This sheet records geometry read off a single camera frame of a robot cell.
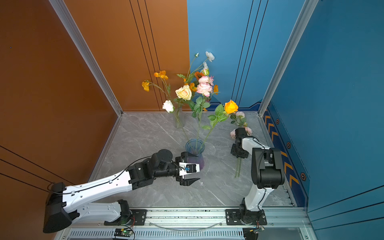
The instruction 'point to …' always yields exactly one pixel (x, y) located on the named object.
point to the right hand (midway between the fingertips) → (236, 153)
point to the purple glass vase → (196, 146)
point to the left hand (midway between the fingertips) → (197, 163)
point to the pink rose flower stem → (241, 122)
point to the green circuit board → (123, 232)
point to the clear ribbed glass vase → (179, 117)
